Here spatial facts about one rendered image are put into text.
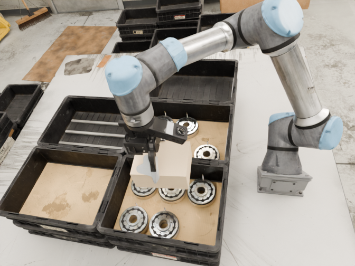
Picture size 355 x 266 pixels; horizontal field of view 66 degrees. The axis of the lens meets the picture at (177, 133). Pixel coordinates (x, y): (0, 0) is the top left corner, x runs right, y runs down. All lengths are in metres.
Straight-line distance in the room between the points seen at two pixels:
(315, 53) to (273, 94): 1.60
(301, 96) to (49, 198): 1.00
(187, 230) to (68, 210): 0.47
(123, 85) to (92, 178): 0.70
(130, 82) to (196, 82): 0.91
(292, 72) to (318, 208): 0.57
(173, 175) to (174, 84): 0.77
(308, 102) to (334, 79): 1.90
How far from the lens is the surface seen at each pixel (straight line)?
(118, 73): 0.55
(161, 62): 0.60
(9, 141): 2.16
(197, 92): 1.38
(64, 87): 1.89
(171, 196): 1.03
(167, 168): 0.77
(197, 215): 1.02
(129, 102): 0.58
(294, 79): 0.92
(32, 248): 1.34
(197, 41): 0.83
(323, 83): 2.79
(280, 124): 1.09
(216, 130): 1.21
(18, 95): 2.63
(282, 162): 1.09
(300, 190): 1.23
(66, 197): 1.20
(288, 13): 0.86
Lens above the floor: 1.77
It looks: 51 degrees down
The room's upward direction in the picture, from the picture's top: 12 degrees counter-clockwise
